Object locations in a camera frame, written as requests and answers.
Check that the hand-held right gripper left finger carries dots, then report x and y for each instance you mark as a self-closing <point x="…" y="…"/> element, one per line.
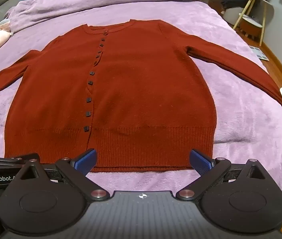
<point x="87" y="160"/>

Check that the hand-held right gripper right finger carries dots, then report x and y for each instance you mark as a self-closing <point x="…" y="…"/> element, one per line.
<point x="200" y="161"/>

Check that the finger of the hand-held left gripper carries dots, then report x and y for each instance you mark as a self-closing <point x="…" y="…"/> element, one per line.
<point x="3" y="159"/>

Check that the red knit cardigan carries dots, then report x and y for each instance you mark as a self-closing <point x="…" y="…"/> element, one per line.
<point x="143" y="92"/>

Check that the dark clothes pile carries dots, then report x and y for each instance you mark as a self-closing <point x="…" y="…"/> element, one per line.
<point x="233" y="0"/>

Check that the purple bed sheet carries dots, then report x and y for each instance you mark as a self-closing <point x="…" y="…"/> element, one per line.
<point x="243" y="129"/>

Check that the magazine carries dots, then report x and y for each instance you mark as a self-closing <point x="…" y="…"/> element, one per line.
<point x="259" y="53"/>

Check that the round wooden stool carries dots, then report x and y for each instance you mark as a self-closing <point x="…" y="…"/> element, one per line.
<point x="250" y="28"/>

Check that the purple duvet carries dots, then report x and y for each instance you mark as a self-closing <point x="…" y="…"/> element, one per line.
<point x="93" y="2"/>

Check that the side table with yellow legs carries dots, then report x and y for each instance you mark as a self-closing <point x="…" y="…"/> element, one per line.
<point x="246" y="6"/>

